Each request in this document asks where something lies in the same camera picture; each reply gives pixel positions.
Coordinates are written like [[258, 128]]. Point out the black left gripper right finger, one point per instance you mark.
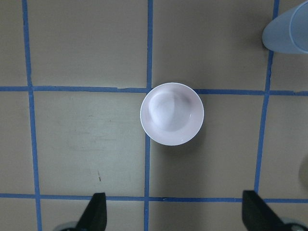
[[258, 216]]

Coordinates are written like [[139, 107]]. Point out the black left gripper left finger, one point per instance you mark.
[[94, 217]]

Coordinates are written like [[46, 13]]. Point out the light blue cup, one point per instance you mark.
[[288, 33]]

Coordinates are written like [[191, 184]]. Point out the pink bowl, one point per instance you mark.
[[172, 114]]

